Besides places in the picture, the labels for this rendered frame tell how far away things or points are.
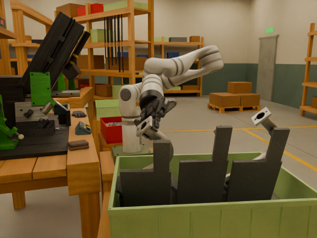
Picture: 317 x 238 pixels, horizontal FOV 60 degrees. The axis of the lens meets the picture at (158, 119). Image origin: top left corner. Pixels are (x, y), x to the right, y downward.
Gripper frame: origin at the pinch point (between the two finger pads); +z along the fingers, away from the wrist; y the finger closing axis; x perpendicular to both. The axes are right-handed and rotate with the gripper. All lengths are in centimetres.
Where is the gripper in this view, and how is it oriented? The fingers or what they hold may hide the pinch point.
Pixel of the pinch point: (150, 128)
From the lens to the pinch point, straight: 76.1
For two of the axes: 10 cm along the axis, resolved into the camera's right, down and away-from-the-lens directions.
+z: 0.0, 6.3, -7.8
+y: 7.0, -5.5, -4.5
